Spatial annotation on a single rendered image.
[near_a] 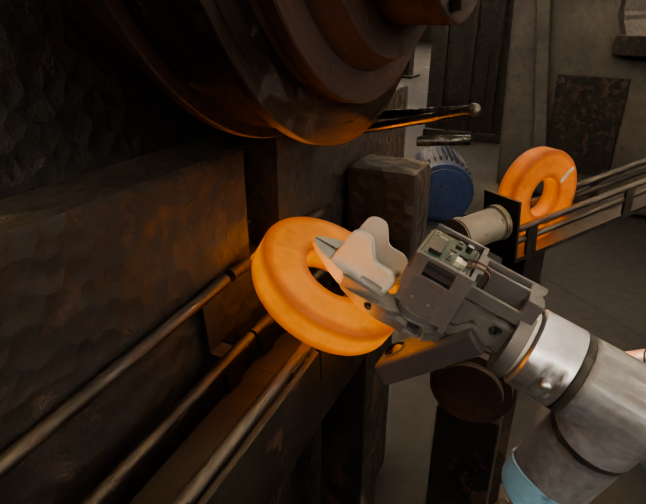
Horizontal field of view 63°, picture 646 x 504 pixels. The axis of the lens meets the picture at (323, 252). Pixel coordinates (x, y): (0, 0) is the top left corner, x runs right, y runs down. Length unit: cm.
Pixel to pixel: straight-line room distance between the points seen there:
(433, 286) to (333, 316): 9
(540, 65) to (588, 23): 28
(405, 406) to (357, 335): 106
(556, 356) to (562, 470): 12
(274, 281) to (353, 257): 8
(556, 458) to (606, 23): 272
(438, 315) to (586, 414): 14
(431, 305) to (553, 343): 10
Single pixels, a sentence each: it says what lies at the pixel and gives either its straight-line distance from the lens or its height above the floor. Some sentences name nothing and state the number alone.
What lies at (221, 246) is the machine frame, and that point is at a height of 79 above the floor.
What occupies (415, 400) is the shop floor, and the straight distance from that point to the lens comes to 154.
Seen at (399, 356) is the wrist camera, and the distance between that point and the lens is 52.
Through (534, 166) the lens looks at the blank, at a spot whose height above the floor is 76.
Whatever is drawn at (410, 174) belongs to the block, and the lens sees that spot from 68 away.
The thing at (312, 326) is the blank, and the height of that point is 74.
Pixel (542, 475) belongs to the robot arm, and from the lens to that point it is 56.
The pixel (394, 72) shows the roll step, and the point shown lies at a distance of 52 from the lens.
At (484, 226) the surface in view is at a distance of 85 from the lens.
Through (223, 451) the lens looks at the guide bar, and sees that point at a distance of 40.
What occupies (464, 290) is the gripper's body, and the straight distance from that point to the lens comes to 45.
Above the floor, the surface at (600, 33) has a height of 89.
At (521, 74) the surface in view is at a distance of 323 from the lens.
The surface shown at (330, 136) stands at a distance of 44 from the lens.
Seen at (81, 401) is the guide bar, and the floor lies 75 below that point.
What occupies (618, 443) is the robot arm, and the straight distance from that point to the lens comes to 51.
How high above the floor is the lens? 98
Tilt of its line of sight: 25 degrees down
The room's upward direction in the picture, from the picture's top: straight up
